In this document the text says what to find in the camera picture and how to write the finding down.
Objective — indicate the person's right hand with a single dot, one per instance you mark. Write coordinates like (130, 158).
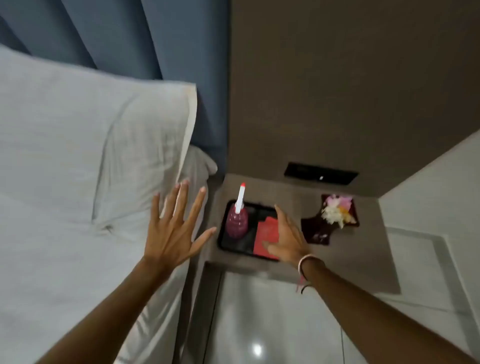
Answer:
(290, 245)

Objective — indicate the person's left hand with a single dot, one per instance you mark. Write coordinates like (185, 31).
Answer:
(170, 242)

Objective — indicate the person's left thumb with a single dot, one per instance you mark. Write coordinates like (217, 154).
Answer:
(204, 238)

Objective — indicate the person's right thumb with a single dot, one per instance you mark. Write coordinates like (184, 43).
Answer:
(270, 246)

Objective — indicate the person's left little finger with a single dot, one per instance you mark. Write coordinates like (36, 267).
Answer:
(155, 212)

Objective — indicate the person's left middle finger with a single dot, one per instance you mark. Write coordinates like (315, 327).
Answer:
(182, 200)

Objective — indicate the person's right forearm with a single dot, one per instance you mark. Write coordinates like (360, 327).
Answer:
(375, 318)

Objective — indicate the person's left forearm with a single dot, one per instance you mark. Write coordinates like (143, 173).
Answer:
(108, 315)

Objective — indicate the red card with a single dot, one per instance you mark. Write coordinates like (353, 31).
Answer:
(265, 234)

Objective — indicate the black tray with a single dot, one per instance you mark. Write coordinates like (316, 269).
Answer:
(249, 225)

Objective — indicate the pink spray bottle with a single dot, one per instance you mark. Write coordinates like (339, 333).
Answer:
(237, 221)

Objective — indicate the dark red flower-shaped dish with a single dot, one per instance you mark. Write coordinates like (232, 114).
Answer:
(315, 228)

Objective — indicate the black wrist band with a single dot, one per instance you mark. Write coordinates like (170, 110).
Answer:
(305, 288)

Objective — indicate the pink and white flowers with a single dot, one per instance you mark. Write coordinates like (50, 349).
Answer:
(337, 212)

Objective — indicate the brown bedside table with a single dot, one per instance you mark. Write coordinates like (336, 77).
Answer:
(348, 258)

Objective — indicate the large white pillow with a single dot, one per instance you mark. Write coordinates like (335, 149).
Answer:
(82, 142)

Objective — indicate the blue curtain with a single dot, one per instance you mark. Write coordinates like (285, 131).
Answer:
(157, 41)

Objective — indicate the black wall switch panel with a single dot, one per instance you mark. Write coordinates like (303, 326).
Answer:
(318, 173)

